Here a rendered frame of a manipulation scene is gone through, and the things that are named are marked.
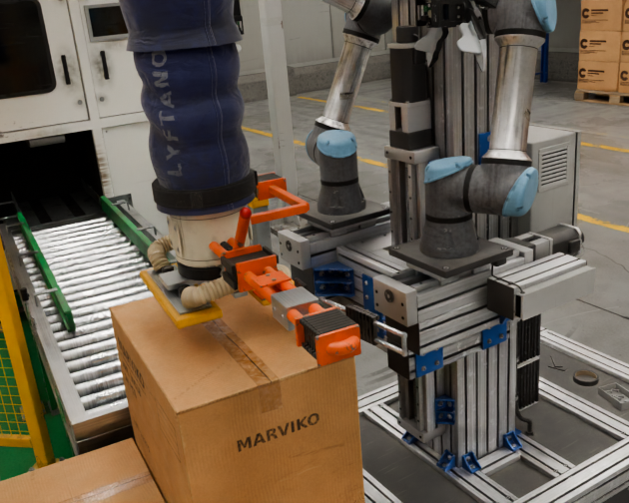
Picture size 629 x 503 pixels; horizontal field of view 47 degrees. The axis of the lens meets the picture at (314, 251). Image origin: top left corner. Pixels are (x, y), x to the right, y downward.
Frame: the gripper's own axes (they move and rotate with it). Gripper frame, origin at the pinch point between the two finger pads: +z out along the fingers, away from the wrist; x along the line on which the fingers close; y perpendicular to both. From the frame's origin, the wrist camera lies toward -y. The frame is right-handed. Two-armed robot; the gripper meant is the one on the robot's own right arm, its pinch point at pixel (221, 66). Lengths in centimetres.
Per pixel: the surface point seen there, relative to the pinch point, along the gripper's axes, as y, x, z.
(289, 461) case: -10, -92, 75
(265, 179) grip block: 3.3, -31.0, 27.9
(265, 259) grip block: -10, -91, 28
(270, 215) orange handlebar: -1, -57, 30
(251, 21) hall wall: 199, 948, 29
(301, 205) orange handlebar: 7, -55, 29
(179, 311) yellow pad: -27, -79, 41
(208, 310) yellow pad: -21, -80, 42
